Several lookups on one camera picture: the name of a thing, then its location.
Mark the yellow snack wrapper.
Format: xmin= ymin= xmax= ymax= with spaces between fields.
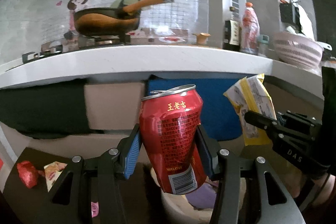
xmin=223 ymin=73 xmax=276 ymax=145

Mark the noodle packet wrapper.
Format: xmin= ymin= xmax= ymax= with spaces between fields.
xmin=44 ymin=161 xmax=67 ymax=192

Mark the red plastic bag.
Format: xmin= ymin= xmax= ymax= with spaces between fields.
xmin=17 ymin=160 xmax=39 ymax=189

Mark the red herbal tea can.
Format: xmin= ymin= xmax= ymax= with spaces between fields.
xmin=139 ymin=84 xmax=206 ymax=195

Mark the white trash bin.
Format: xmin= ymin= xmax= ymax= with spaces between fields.
xmin=150 ymin=168 xmax=247 ymax=224

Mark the white kitchen counter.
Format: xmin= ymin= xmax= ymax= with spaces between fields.
xmin=1 ymin=45 xmax=323 ymax=98

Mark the person's right hand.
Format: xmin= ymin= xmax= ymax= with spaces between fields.
xmin=289 ymin=173 xmax=335 ymax=210

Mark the pink small wrapper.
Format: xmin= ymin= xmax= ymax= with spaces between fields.
xmin=91 ymin=202 xmax=99 ymax=218

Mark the pink woven basket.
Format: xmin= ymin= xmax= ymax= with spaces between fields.
xmin=273 ymin=32 xmax=324 ymax=70

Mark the black cabinet cloth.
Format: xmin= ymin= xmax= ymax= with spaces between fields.
xmin=1 ymin=79 xmax=94 ymax=139

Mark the small grey shaker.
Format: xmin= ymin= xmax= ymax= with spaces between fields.
xmin=257 ymin=35 xmax=269 ymax=57

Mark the dark soy sauce bottle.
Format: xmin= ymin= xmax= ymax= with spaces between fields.
xmin=223 ymin=6 xmax=240 ymax=52

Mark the red label plastic bottle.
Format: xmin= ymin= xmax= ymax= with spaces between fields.
xmin=240 ymin=2 xmax=260 ymax=55

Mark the small wooden cup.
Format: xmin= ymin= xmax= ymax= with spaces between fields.
xmin=193 ymin=32 xmax=211 ymax=46

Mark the black knife holder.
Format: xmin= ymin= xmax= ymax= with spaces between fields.
xmin=279 ymin=0 xmax=300 ymax=28

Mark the black gas stove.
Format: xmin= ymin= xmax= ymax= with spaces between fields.
xmin=22 ymin=34 xmax=130 ymax=64

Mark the brown wok with wooden handle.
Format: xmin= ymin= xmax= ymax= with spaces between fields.
xmin=74 ymin=0 xmax=174 ymax=36

